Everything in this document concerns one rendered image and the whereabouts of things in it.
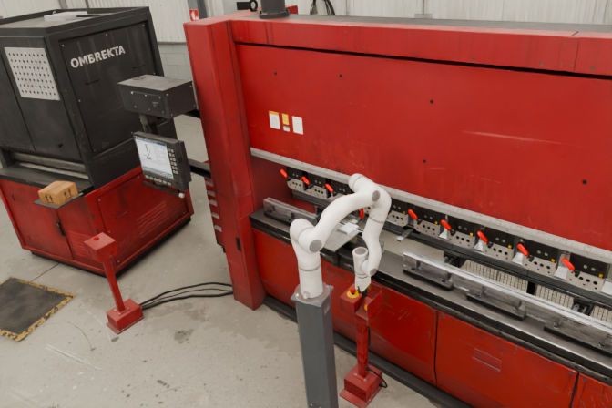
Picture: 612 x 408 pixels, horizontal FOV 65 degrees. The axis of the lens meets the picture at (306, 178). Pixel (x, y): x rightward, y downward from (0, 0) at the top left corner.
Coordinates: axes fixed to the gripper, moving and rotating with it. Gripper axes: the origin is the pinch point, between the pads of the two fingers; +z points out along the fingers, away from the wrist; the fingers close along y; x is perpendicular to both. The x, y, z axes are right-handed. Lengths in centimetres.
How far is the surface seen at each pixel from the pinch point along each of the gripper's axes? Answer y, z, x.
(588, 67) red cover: -37, -131, 89
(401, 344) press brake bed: -15, 50, 14
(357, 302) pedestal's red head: 1.7, 8.4, -4.5
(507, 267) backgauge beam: -57, -4, 62
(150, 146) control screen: 15, -70, -160
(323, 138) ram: -38, -73, -48
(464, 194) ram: -34, -62, 44
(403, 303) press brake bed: -17.9, 15.6, 15.4
